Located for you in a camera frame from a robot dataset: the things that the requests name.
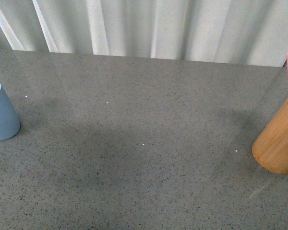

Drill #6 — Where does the blue plastic cup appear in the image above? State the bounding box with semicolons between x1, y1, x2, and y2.
0;83;21;140

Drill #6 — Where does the bamboo chopstick holder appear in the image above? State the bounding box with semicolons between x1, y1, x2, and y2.
252;99;288;175

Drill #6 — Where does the white curtain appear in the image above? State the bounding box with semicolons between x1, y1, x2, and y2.
0;0;288;67

